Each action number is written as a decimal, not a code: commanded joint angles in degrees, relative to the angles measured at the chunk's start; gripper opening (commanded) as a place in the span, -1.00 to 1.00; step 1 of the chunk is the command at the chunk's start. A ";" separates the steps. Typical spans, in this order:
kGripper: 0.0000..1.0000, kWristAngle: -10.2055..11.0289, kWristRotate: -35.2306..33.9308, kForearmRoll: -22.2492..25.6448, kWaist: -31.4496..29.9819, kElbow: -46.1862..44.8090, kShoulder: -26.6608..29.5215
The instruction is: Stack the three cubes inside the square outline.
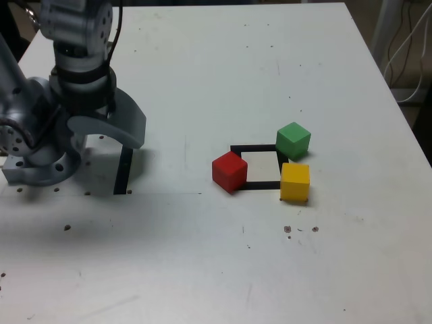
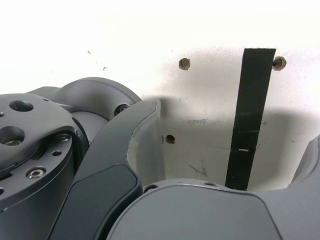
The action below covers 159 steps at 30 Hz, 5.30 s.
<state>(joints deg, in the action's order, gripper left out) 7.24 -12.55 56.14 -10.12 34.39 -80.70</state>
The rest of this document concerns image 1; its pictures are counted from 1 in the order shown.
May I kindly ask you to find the black tape square outline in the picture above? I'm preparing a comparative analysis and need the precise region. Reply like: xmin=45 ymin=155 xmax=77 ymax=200
xmin=229 ymin=144 xmax=290 ymax=191

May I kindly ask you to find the yellow cube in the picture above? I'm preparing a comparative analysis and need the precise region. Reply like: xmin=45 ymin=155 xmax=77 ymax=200
xmin=279 ymin=162 xmax=311 ymax=203

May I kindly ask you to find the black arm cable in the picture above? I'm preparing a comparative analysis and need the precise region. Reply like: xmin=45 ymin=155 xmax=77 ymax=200
xmin=106 ymin=0 xmax=124 ymax=117

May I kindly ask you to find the black tape strip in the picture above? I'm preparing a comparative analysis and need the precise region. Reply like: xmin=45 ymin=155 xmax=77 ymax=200
xmin=113 ymin=146 xmax=134 ymax=196

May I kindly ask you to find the green cube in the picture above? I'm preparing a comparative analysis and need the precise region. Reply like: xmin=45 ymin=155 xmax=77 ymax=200
xmin=275 ymin=121 xmax=312 ymax=161

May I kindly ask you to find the white frame post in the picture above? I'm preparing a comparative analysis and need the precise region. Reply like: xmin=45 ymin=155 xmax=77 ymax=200
xmin=370 ymin=0 xmax=402 ymax=70

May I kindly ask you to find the red cube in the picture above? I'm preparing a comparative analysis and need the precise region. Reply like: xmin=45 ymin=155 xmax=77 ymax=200
xmin=211 ymin=151 xmax=249 ymax=195

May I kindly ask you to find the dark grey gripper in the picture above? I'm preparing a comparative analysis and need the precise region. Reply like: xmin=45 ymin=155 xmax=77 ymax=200
xmin=57 ymin=84 xmax=148 ymax=150

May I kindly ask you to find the white cable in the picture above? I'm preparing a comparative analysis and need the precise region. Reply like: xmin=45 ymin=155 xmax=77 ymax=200
xmin=399 ymin=32 xmax=427 ymax=103
xmin=384 ymin=12 xmax=432 ymax=89

